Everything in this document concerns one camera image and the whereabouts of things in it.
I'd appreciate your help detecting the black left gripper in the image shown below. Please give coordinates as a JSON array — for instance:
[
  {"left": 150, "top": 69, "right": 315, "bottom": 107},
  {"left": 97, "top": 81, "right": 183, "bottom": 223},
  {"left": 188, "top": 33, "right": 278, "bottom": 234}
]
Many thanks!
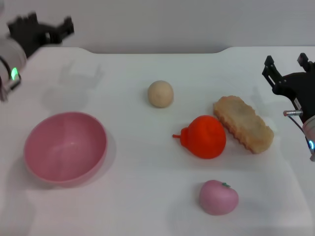
[{"left": 7, "top": 12, "right": 75, "bottom": 59}]

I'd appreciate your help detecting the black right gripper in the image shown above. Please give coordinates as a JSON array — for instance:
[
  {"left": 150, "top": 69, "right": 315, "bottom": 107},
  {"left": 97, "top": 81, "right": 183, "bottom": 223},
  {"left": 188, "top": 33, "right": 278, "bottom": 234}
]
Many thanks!
[{"left": 261, "top": 52, "right": 315, "bottom": 123}]

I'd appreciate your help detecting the orange toy fruit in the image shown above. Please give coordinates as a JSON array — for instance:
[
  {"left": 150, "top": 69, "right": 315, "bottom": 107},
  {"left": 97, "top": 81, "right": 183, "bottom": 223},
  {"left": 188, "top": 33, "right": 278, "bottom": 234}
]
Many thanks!
[{"left": 172, "top": 115, "right": 227, "bottom": 160}]

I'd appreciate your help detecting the pink plastic bowl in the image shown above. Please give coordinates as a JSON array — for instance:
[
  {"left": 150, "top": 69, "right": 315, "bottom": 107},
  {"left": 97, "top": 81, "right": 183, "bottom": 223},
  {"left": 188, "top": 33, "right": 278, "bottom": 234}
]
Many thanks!
[{"left": 24, "top": 112, "right": 108, "bottom": 189}]

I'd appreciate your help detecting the toasted bread slice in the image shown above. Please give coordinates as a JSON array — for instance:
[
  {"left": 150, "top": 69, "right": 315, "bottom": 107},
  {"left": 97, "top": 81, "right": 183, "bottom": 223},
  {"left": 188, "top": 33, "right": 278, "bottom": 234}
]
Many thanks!
[{"left": 213, "top": 95, "right": 275, "bottom": 154}]

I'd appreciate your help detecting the beige round bun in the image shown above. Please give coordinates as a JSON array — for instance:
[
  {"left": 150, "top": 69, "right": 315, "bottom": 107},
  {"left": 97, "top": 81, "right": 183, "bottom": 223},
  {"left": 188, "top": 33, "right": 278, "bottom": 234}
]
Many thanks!
[{"left": 147, "top": 80, "right": 174, "bottom": 108}]

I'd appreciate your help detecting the pink toy peach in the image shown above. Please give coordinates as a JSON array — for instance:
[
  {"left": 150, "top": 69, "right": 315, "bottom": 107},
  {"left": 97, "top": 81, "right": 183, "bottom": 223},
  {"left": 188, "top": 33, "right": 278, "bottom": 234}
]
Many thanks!
[{"left": 198, "top": 179, "right": 239, "bottom": 216}]

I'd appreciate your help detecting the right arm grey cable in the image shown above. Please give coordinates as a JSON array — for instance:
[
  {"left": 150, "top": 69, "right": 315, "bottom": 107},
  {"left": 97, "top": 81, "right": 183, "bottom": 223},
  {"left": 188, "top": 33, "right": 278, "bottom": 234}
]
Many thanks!
[{"left": 283, "top": 110, "right": 305, "bottom": 131}]

